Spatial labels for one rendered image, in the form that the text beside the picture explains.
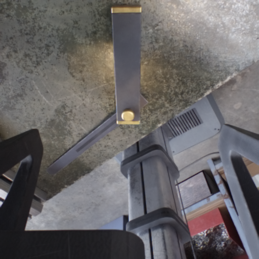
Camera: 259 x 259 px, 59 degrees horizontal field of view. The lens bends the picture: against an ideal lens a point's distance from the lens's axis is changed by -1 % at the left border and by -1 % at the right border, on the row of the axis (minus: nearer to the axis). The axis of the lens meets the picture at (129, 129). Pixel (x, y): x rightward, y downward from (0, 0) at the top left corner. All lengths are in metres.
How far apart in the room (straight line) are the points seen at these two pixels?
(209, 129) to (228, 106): 0.32
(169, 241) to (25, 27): 0.41
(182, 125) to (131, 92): 0.82
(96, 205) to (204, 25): 1.65
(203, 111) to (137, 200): 0.57
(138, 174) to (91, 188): 1.08
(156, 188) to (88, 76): 0.36
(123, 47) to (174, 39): 0.05
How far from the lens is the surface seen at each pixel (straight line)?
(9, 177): 0.31
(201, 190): 1.52
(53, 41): 0.22
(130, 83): 0.20
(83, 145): 0.25
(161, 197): 0.52
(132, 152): 0.65
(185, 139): 1.06
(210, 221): 1.38
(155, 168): 0.57
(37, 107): 0.25
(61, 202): 1.80
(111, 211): 1.83
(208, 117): 1.03
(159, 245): 0.48
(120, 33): 0.19
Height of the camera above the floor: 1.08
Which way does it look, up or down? 56 degrees down
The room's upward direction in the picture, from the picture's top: 178 degrees clockwise
